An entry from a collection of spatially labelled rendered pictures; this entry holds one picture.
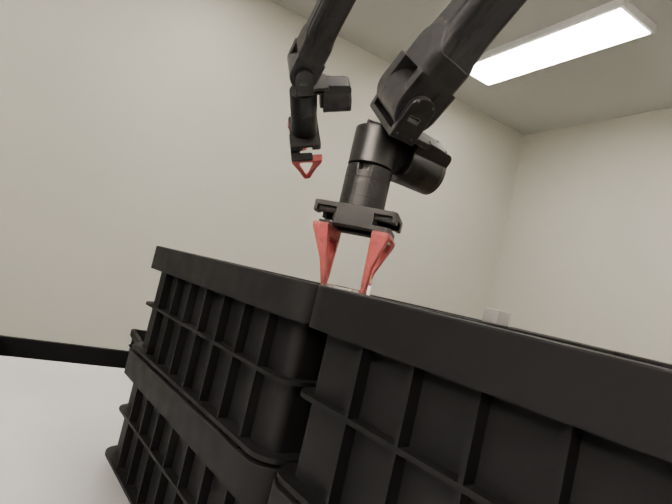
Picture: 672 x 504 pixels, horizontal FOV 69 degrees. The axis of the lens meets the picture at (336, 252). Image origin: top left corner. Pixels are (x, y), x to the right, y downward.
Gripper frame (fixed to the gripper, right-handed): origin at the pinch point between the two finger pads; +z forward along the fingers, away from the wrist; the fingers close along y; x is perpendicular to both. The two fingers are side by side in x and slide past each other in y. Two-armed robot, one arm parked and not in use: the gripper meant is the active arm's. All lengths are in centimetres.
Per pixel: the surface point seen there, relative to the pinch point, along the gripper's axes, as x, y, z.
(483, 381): 38.7, -14.9, 4.2
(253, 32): -229, 156, -167
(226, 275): 24.6, 3.2, 2.4
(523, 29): -243, -21, -192
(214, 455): 27.0, -0.4, 14.0
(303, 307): 30.0, -4.9, 3.3
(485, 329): 38.6, -14.7, 2.3
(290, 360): 28.8, -4.5, 6.6
